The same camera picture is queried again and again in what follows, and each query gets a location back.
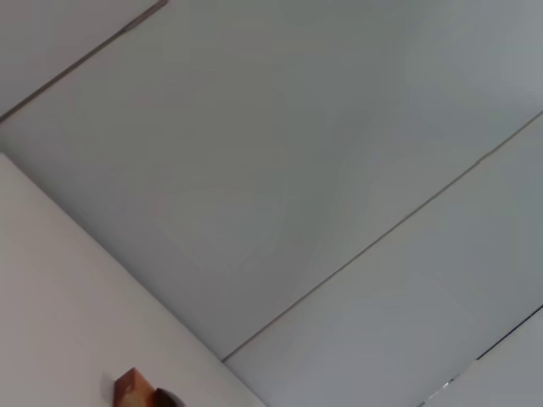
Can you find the pink handled metal spoon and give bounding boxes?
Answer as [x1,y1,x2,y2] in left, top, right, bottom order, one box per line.
[154,387,187,407]

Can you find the reddish brown wooden block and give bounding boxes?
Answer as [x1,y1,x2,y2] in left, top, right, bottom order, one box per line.
[113,366,157,407]

